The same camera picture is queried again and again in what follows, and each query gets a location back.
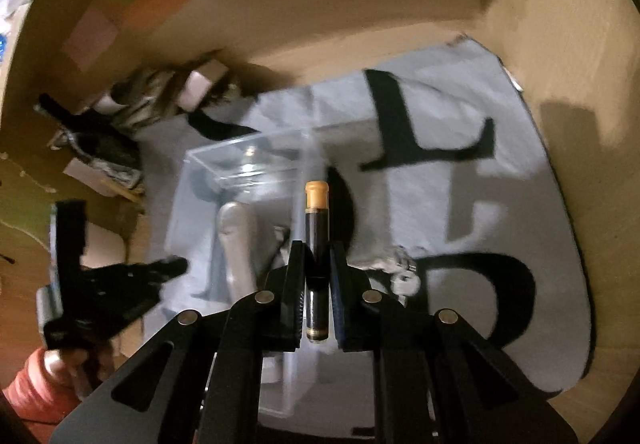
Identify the white cylindrical speaker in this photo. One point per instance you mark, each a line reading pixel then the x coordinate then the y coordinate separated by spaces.
pixel 103 248

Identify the clear acrylic storage box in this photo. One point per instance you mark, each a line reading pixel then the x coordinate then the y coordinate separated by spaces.
pixel 269 173

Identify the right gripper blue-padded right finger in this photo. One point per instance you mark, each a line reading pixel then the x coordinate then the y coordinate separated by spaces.
pixel 347 285

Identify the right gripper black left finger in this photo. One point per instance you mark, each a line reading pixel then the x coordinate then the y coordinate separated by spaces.
pixel 284 318

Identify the stack of papers and booklets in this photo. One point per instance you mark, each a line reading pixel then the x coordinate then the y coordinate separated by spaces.
pixel 146 97

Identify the left hand with red sleeve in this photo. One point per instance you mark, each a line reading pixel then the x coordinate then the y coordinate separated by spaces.
pixel 43 391

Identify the white handheld foot file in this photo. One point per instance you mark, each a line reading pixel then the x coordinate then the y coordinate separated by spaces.
pixel 236 232

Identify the grey rug with black letters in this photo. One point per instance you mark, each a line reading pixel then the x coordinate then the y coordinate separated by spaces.
pixel 434 151

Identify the black tube with gold cap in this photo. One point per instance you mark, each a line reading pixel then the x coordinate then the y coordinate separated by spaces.
pixel 317 279

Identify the silver keys with ring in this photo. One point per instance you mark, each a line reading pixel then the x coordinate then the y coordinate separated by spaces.
pixel 392 272

